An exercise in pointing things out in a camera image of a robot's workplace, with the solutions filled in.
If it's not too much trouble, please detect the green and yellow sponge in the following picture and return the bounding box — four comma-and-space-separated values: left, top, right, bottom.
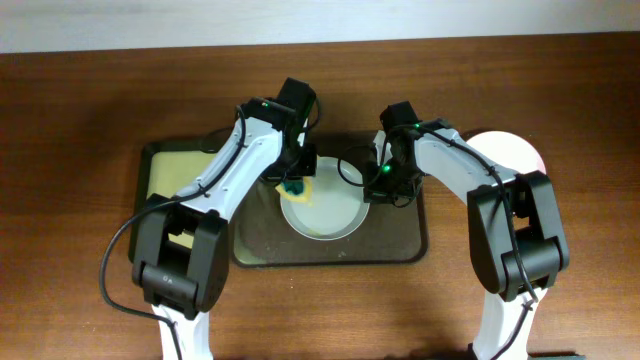
275, 177, 312, 203

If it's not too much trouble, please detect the light grey plate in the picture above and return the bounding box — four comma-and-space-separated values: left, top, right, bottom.
280, 157, 369, 241

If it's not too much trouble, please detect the white plate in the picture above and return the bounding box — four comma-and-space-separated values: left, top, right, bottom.
467, 131, 547, 174

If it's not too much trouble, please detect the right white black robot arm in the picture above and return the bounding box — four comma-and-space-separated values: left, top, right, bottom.
363, 102, 569, 359

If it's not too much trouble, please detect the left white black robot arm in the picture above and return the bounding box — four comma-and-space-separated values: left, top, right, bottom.
131, 78, 317, 359

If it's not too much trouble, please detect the large dark brown tray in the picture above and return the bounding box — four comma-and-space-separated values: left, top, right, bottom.
230, 131, 428, 268

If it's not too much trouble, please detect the small black soapy water tray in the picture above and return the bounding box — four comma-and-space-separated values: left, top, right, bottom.
128, 139, 236, 265

